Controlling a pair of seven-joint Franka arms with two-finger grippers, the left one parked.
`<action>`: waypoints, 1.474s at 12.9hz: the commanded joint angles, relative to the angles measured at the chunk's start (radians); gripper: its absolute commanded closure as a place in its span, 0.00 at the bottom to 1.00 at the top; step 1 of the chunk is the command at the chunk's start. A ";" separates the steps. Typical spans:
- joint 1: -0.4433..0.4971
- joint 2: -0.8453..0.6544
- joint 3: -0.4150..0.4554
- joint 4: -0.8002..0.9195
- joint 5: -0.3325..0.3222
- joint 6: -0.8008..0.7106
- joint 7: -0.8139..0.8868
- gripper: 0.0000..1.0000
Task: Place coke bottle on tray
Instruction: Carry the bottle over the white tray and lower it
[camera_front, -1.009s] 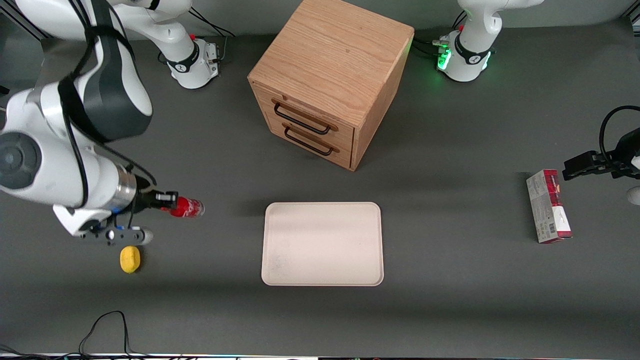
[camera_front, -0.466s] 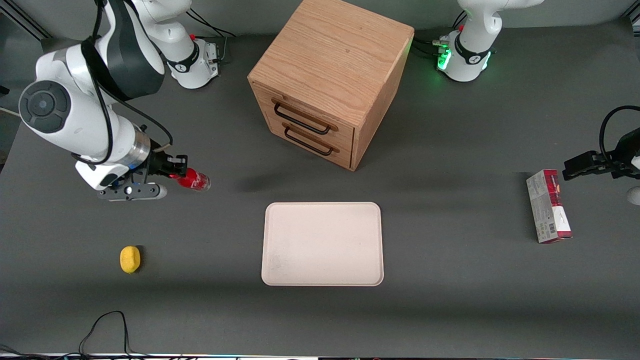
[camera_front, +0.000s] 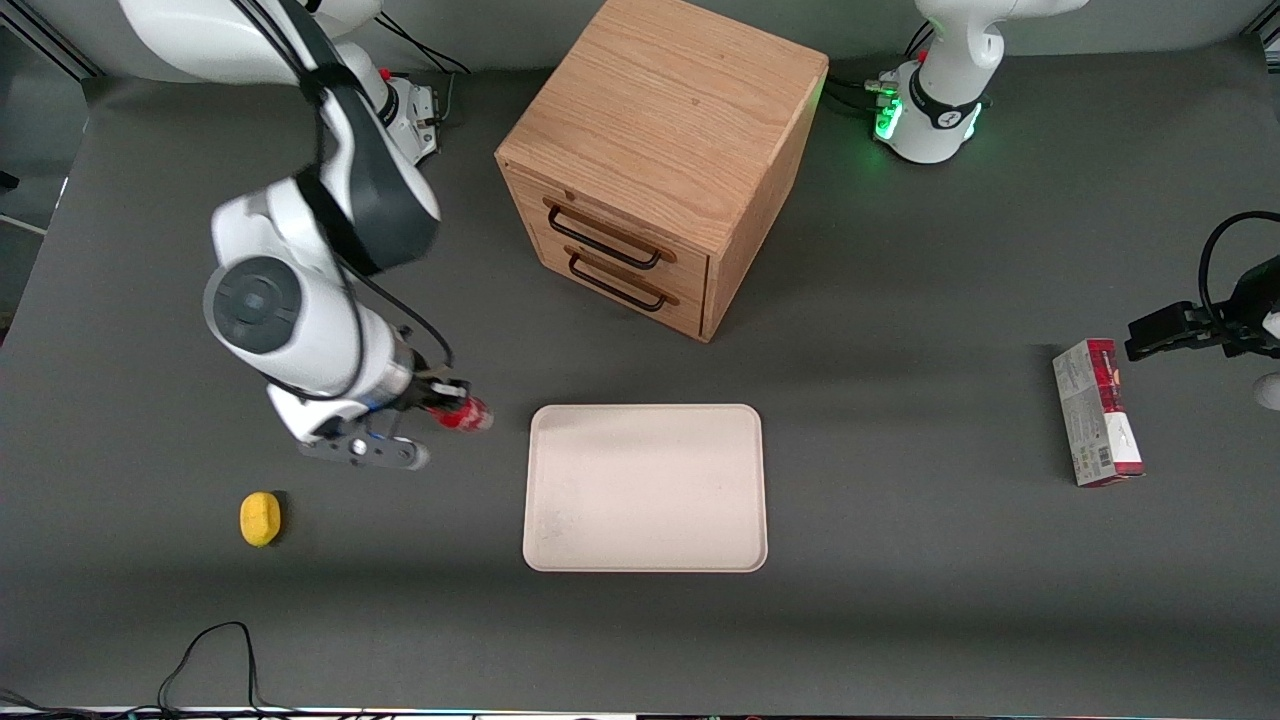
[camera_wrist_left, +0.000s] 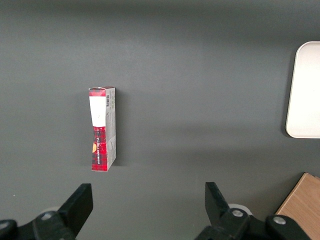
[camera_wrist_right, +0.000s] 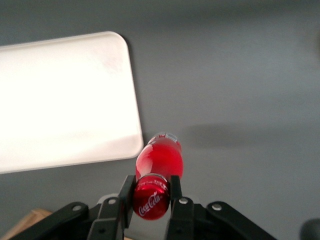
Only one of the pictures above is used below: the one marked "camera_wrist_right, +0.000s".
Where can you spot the white rectangular tray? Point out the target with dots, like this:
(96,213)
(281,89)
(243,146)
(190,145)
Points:
(62,100)

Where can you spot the red coke bottle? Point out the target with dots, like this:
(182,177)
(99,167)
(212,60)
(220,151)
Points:
(157,175)

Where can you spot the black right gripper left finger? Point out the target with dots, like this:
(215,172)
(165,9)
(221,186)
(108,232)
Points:
(112,215)

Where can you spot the wooden drawer cabinet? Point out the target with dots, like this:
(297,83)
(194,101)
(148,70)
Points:
(32,222)

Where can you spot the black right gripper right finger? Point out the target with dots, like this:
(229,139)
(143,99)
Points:
(180,217)

